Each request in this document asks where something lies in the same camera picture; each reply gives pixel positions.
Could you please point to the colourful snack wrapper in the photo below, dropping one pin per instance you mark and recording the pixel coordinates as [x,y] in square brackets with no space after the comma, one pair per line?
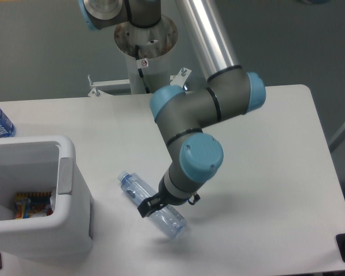
[32,205]

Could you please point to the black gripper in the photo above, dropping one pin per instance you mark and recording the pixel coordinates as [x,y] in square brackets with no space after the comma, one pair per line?
[152,204]

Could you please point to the white metal base frame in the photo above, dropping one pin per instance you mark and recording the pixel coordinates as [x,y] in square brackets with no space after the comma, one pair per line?
[123,87]

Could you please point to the clear plastic bottle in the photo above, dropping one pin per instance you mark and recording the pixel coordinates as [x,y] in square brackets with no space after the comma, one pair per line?
[164,217]

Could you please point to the white trash can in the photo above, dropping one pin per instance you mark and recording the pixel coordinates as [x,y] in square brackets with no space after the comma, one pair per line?
[41,164]

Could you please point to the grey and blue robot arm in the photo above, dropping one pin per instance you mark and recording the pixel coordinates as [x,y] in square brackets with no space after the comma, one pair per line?
[182,116]

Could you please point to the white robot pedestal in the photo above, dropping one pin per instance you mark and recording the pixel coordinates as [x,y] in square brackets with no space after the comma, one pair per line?
[147,53]

